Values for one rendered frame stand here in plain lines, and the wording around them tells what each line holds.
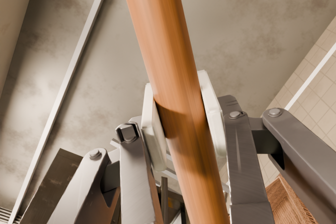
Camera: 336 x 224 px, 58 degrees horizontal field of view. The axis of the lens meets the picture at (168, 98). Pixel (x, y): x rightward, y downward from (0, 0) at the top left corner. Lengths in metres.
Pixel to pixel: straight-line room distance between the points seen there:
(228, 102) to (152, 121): 0.05
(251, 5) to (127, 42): 1.47
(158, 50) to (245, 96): 3.85
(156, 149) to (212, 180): 0.06
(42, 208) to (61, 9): 2.50
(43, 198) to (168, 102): 1.64
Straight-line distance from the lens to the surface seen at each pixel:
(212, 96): 0.18
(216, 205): 0.23
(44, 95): 4.19
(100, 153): 0.16
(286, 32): 3.86
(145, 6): 0.17
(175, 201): 2.22
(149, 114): 0.17
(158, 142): 0.17
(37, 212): 1.74
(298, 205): 2.05
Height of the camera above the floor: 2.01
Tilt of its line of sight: 12 degrees down
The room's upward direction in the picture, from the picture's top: 65 degrees counter-clockwise
